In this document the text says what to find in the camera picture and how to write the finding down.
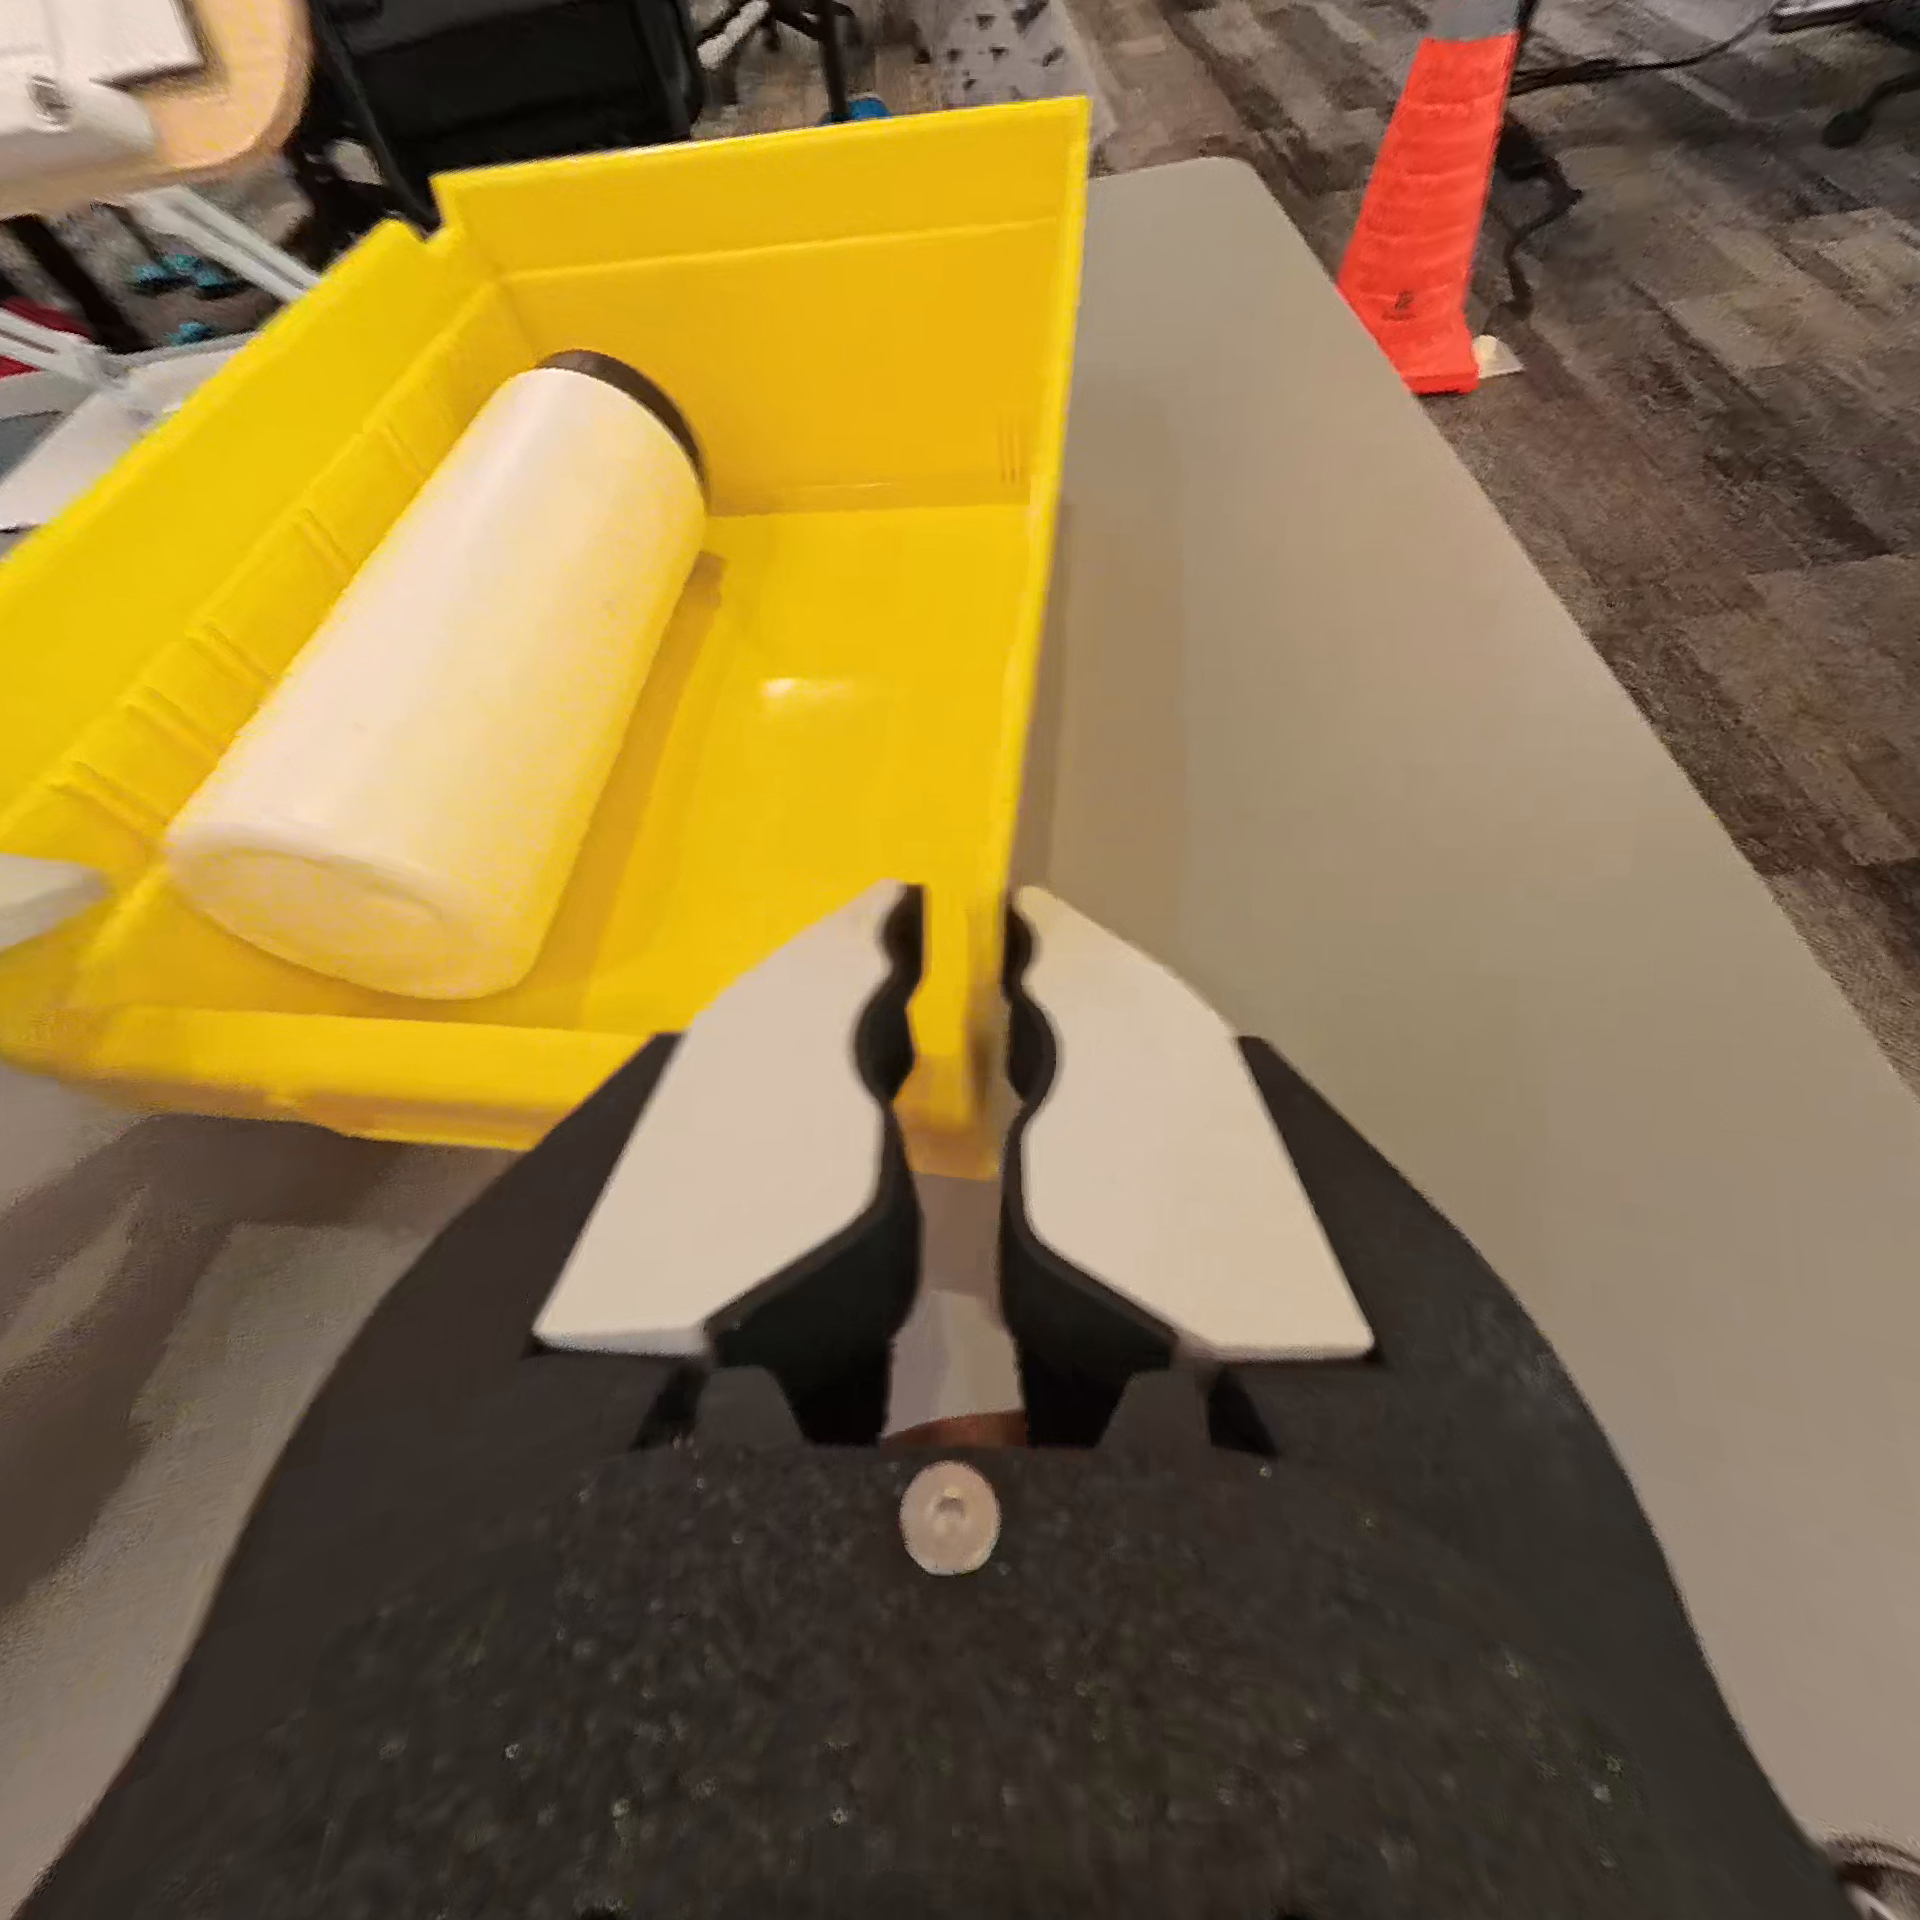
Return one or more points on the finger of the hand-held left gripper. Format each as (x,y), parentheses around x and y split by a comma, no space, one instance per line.
(37,899)

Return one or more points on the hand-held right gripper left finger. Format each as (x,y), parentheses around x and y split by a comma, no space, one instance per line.
(721,1185)

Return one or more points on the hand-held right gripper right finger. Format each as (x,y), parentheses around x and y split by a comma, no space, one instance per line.
(1183,1185)

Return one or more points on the white plastic bottle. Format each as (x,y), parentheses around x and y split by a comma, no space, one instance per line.
(451,705)

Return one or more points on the black bottle lid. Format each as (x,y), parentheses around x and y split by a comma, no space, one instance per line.
(646,389)

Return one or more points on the yellow plastic bin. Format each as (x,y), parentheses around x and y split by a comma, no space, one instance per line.
(899,375)

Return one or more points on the wooden instruction board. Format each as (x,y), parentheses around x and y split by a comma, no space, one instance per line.
(263,61)

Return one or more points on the printed instruction sheet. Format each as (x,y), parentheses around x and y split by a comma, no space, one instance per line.
(89,31)

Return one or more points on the black office chair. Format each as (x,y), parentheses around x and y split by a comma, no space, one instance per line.
(495,75)

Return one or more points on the orange traffic cone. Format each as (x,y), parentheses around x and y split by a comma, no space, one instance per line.
(1425,196)

